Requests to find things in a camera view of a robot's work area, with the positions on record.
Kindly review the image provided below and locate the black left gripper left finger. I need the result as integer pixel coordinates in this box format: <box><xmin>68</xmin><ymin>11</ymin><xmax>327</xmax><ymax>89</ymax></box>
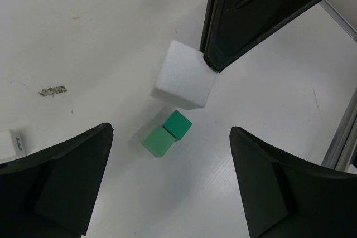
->
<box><xmin>1</xmin><ymin>123</ymin><xmax>114</xmax><ymax>237</ymax></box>

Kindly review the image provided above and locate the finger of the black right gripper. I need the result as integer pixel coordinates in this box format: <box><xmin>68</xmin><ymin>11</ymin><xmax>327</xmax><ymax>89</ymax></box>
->
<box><xmin>200</xmin><ymin>0</ymin><xmax>322</xmax><ymax>72</ymax></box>

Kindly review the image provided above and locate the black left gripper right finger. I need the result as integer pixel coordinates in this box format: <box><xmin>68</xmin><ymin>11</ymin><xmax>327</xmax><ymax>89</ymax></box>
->
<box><xmin>229</xmin><ymin>127</ymin><xmax>356</xmax><ymax>237</ymax></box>

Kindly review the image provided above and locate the white notched wood block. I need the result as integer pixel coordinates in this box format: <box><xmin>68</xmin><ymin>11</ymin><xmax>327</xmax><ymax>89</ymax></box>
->
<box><xmin>151</xmin><ymin>40</ymin><xmax>217</xmax><ymax>110</ymax></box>

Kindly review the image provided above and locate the light green wood block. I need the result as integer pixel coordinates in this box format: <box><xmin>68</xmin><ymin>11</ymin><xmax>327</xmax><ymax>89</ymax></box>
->
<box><xmin>141</xmin><ymin>126</ymin><xmax>176</xmax><ymax>158</ymax></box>

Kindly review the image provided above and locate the dark green wood block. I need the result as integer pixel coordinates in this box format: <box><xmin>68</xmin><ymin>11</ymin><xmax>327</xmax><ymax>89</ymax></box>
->
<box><xmin>163</xmin><ymin>110</ymin><xmax>192</xmax><ymax>141</ymax></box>

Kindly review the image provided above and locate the white lettered wood block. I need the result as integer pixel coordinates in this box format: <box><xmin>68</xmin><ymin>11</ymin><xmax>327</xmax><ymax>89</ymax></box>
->
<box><xmin>0</xmin><ymin>130</ymin><xmax>27</xmax><ymax>159</ymax></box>

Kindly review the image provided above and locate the aluminium side rail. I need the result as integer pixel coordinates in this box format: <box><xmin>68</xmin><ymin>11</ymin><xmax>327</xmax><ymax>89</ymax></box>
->
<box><xmin>317</xmin><ymin>0</ymin><xmax>357</xmax><ymax>172</ymax></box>

